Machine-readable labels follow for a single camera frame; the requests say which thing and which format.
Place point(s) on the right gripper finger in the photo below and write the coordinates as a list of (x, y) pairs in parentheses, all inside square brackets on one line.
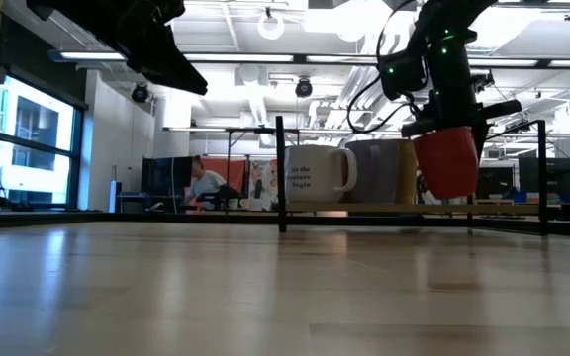
[(481, 136)]

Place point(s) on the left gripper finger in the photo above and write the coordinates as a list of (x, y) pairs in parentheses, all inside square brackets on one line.
[(171, 64)]

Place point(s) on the grey-blue faceted mug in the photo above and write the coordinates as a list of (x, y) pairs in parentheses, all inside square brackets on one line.
[(376, 170)]

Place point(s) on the white mug green inside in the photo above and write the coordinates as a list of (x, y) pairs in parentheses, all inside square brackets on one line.
[(314, 173)]

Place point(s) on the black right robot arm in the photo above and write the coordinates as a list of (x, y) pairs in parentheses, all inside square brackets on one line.
[(453, 15)]

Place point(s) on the dark computer monitor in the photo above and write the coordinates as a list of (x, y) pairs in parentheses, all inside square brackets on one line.
[(549, 175)]

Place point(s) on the black metal workbench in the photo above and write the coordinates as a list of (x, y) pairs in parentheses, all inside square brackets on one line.
[(228, 129)]

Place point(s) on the dark cabinet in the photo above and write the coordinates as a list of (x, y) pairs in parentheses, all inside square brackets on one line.
[(163, 178)]

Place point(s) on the person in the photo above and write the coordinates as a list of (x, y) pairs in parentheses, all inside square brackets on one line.
[(208, 183)]

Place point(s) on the red cloth partition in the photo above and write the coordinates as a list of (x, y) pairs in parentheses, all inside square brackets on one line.
[(233, 173)]

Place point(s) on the large framed window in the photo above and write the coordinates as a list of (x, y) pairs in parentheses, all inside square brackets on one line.
[(37, 138)]

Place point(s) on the colourful poster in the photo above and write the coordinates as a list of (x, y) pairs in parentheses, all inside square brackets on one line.
[(262, 183)]

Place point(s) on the black metal wooden mug rack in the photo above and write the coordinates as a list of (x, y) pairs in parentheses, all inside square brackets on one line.
[(281, 173)]

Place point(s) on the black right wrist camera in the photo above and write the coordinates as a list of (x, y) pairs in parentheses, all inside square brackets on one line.
[(404, 74)]

